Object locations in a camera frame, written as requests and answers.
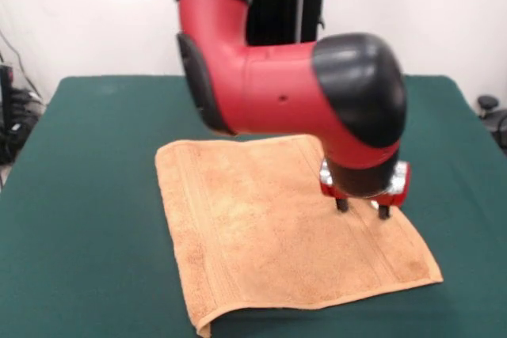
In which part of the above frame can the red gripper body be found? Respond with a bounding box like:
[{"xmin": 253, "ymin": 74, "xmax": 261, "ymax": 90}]
[{"xmin": 318, "ymin": 161, "xmax": 413, "ymax": 209}]

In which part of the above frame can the orange terry towel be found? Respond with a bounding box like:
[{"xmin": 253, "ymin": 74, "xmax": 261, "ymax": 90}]
[{"xmin": 154, "ymin": 135, "xmax": 444, "ymax": 338}]

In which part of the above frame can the black office chair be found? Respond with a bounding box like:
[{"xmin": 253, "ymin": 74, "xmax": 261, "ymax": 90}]
[{"xmin": 476, "ymin": 94, "xmax": 507, "ymax": 145}]

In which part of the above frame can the dark green table cloth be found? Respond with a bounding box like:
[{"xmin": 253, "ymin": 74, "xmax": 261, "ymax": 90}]
[{"xmin": 0, "ymin": 74, "xmax": 507, "ymax": 338}]

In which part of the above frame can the black electronics box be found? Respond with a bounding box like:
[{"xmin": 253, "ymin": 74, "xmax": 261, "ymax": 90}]
[{"xmin": 0, "ymin": 63, "xmax": 14, "ymax": 121}]

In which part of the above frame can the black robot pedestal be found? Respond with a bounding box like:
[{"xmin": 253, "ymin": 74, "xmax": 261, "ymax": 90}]
[{"xmin": 245, "ymin": 0, "xmax": 342, "ymax": 45}]

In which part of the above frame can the black cable bundle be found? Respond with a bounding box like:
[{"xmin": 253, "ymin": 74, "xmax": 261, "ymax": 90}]
[{"xmin": 0, "ymin": 32, "xmax": 48, "ymax": 165}]

